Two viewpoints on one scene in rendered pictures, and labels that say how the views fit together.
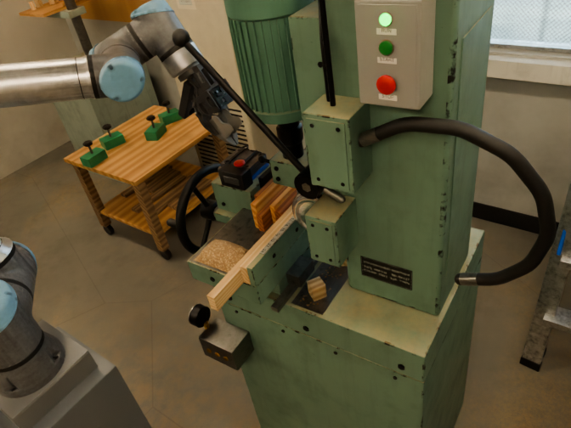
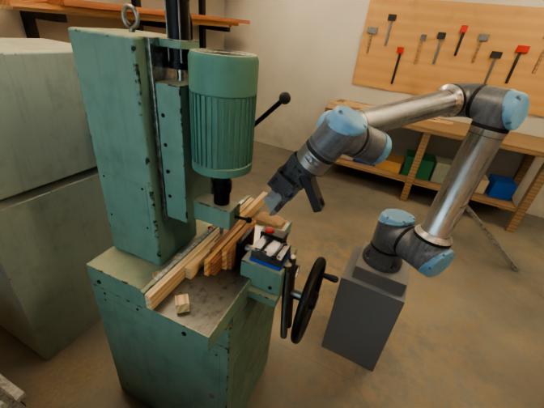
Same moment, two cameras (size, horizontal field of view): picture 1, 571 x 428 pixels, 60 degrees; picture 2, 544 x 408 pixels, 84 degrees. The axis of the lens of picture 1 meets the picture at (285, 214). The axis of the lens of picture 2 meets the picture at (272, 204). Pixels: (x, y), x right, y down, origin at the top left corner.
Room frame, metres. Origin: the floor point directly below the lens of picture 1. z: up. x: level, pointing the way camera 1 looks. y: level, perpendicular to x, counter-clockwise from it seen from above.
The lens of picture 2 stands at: (1.86, -0.16, 1.57)
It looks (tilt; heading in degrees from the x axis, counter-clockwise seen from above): 31 degrees down; 161
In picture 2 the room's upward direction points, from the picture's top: 7 degrees clockwise
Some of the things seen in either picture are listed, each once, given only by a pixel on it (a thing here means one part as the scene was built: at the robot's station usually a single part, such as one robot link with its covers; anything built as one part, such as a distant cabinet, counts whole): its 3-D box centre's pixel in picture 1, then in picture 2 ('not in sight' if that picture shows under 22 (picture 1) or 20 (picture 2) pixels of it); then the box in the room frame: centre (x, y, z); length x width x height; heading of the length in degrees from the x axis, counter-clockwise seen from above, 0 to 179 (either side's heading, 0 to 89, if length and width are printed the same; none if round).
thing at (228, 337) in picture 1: (225, 343); not in sight; (0.91, 0.23, 0.58); 0.12 x 0.08 x 0.08; 51
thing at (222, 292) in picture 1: (282, 226); (234, 227); (0.96, 0.01, 0.92); 0.55 x 0.02 x 0.04; 141
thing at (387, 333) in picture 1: (347, 265); (193, 264); (0.95, -0.14, 0.76); 0.57 x 0.45 x 0.09; 51
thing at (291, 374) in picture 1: (356, 357); (196, 331); (0.96, -0.14, 0.36); 0.58 x 0.45 x 0.71; 51
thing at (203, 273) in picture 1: (275, 206); (244, 265); (1.12, 0.02, 0.87); 0.61 x 0.30 x 0.06; 141
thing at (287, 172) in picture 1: (302, 172); (216, 212); (1.02, -0.06, 1.03); 0.14 x 0.07 x 0.09; 51
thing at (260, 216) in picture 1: (286, 196); (232, 246); (1.08, -0.01, 0.92); 0.25 x 0.02 x 0.05; 141
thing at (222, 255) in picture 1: (223, 251); (269, 218); (0.91, 0.16, 0.91); 0.12 x 0.09 x 0.03; 51
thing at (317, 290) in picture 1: (317, 289); not in sight; (0.83, -0.04, 0.82); 0.03 x 0.03 x 0.04; 16
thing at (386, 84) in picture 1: (386, 85); not in sight; (0.69, -0.18, 1.36); 0.03 x 0.01 x 0.03; 51
